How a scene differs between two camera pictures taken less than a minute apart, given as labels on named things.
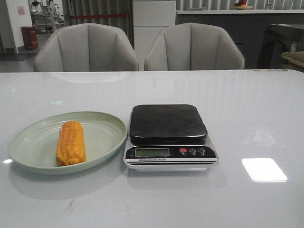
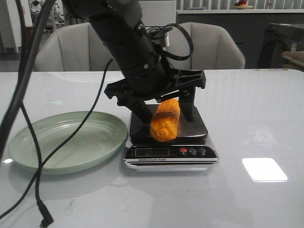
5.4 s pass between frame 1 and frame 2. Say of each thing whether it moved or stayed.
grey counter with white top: stayed
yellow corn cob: moved
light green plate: stayed
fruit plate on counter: stayed
